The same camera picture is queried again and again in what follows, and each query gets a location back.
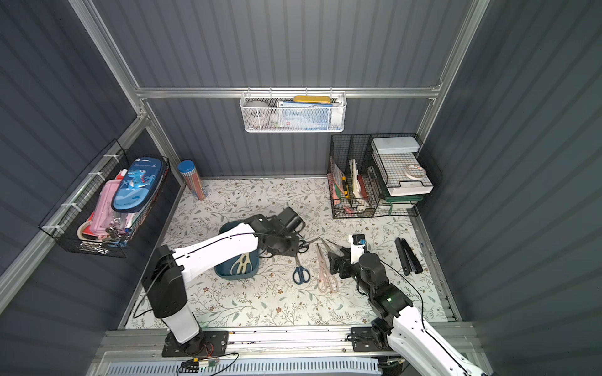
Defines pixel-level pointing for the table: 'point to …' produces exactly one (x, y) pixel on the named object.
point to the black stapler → (408, 260)
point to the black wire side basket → (70, 221)
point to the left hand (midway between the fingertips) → (297, 252)
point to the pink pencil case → (103, 211)
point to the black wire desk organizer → (378, 175)
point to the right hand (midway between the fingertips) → (346, 250)
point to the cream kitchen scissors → (243, 265)
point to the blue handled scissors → (300, 274)
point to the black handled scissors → (333, 247)
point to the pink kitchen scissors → (325, 279)
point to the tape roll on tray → (415, 172)
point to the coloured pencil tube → (192, 178)
